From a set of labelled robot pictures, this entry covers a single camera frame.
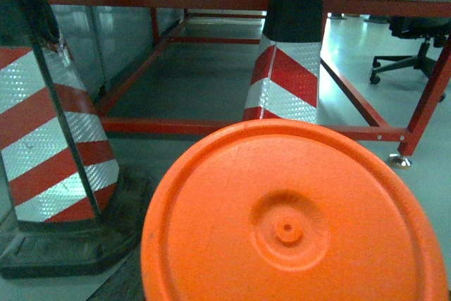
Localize orange cylindrical capacitor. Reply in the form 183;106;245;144
141;119;449;300

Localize red white traffic cone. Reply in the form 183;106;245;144
1;0;151;279

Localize black office chair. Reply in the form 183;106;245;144
369;0;450;85

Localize red metal frame table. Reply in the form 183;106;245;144
44;0;451;170

